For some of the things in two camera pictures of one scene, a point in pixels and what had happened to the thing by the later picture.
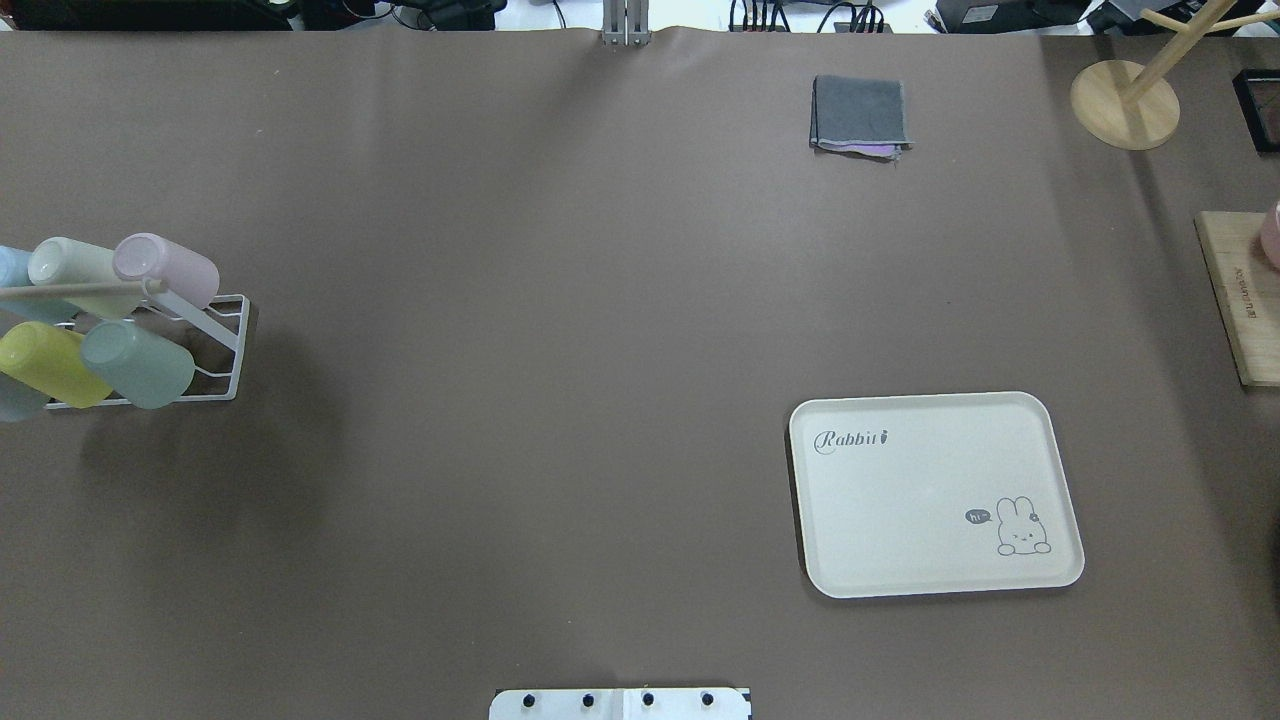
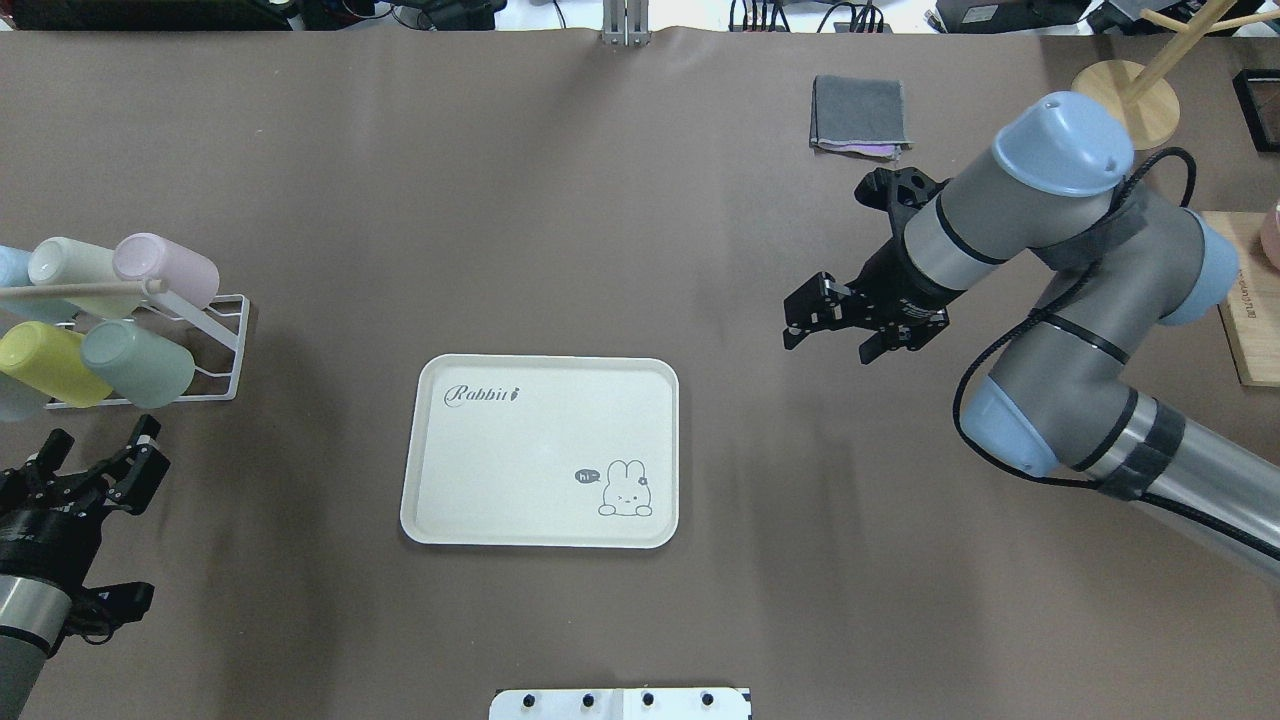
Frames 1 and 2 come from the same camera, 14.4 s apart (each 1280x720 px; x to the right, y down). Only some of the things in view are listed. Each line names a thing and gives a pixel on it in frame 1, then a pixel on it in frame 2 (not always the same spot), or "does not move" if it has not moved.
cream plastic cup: (60, 261) does not move
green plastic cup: (134, 366) does not move
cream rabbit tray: (919, 494) to (543, 451)
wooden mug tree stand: (1126, 106) does not move
